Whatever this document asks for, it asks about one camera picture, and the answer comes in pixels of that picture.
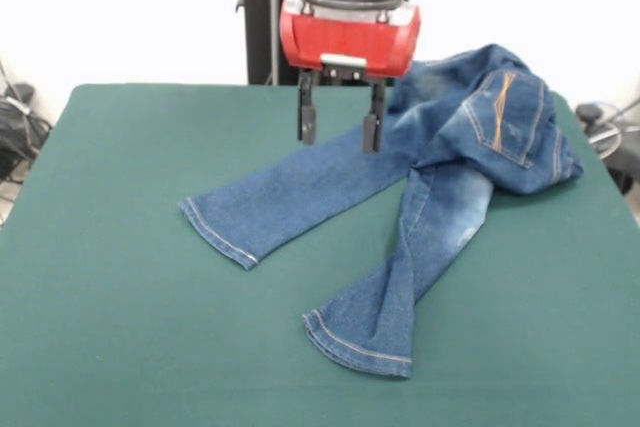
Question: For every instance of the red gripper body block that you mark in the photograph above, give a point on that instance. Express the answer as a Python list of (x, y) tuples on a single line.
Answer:
[(350, 42)]

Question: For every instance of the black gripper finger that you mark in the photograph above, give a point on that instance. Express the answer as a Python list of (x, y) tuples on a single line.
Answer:
[(371, 134), (307, 122)]

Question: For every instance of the blue denim jeans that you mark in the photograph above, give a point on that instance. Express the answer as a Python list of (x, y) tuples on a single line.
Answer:
[(300, 192)]

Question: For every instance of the dark green table cloth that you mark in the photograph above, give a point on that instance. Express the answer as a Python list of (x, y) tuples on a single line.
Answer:
[(125, 322)]

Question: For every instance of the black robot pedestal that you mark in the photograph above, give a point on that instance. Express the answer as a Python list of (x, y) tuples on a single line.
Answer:
[(260, 22)]

